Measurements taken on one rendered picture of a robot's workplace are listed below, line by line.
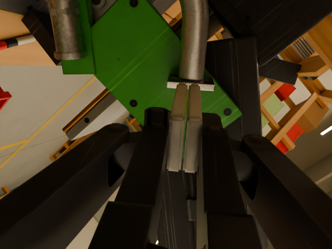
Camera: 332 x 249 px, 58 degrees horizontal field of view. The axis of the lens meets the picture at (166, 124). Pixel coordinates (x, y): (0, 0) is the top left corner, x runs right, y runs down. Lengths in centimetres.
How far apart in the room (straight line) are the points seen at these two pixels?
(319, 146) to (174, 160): 976
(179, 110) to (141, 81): 24
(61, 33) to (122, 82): 9
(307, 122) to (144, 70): 409
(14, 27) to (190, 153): 54
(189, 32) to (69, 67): 16
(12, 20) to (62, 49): 27
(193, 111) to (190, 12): 20
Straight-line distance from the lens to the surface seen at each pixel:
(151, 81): 39
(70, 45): 37
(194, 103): 17
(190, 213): 43
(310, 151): 989
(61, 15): 37
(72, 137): 59
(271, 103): 401
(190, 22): 34
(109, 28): 39
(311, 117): 448
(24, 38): 67
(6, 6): 60
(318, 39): 116
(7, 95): 84
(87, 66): 40
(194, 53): 34
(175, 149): 15
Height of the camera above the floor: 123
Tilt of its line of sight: 2 degrees down
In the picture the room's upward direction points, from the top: 142 degrees clockwise
